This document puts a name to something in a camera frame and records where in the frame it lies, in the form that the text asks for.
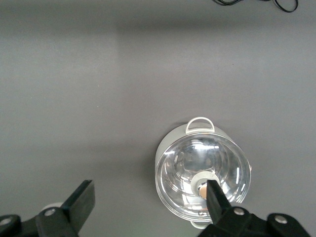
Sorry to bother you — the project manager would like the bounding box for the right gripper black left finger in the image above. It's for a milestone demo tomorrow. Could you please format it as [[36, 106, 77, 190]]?
[[0, 179, 96, 237]]

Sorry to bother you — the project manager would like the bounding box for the thin black loose cable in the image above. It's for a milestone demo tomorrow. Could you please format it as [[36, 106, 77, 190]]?
[[211, 0, 299, 13]]

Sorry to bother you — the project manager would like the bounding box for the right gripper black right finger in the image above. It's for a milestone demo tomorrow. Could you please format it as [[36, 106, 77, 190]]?
[[197, 179, 311, 237]]

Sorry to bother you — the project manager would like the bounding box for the white pot with loop handles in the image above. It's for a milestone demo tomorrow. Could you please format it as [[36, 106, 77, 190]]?
[[155, 116, 252, 230]]

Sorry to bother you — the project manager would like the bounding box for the glass lid with metal knob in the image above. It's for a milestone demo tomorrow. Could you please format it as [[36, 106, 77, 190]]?
[[155, 132, 251, 220]]

